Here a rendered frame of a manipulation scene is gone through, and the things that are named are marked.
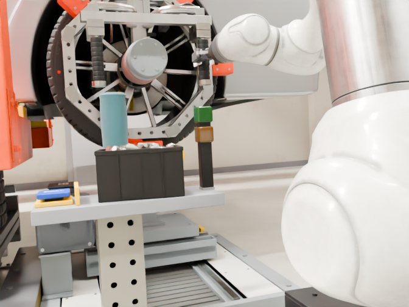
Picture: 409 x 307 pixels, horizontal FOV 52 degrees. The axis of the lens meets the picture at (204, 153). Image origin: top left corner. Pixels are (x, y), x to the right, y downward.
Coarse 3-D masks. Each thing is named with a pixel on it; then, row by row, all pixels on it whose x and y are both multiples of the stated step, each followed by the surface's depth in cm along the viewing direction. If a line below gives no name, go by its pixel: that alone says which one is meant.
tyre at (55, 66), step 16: (64, 16) 150; (48, 48) 150; (48, 64) 149; (48, 80) 151; (64, 80) 151; (64, 96) 151; (64, 112) 152; (80, 112) 153; (80, 128) 153; (96, 128) 155; (192, 128) 167
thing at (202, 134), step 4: (196, 128) 105; (200, 128) 103; (204, 128) 104; (208, 128) 104; (212, 128) 104; (196, 132) 105; (200, 132) 103; (204, 132) 104; (208, 132) 104; (212, 132) 104; (196, 136) 105; (200, 136) 103; (204, 136) 104; (208, 136) 104; (212, 136) 104; (196, 140) 106; (200, 140) 103; (204, 140) 104; (208, 140) 104; (212, 140) 104
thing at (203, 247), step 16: (176, 240) 166; (192, 240) 167; (208, 240) 164; (96, 256) 151; (144, 256) 156; (160, 256) 158; (176, 256) 160; (192, 256) 162; (208, 256) 164; (96, 272) 151
